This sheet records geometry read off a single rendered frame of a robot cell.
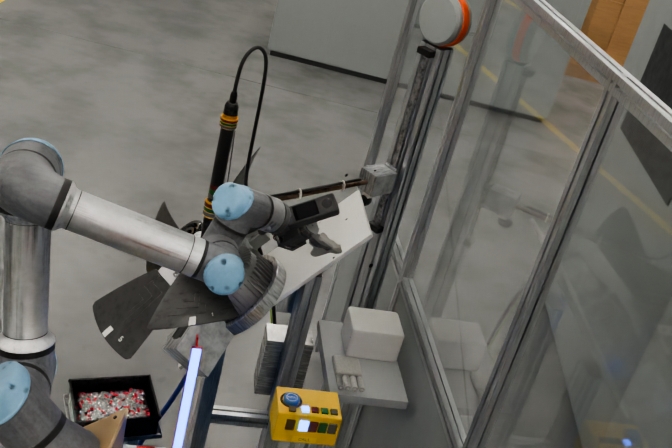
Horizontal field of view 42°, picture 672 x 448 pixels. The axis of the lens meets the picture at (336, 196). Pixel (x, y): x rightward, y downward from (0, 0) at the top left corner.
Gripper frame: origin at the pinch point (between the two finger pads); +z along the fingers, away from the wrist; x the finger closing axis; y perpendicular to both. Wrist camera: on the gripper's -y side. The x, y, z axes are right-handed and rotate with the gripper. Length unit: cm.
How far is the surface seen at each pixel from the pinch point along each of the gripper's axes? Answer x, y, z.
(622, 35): -415, 4, 713
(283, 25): -403, 213, 375
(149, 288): -18, 67, 8
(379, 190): -36, 15, 58
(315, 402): 27.9, 31.0, 20.5
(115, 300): -18, 78, 5
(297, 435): 34, 37, 18
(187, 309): -0.6, 46.5, -1.7
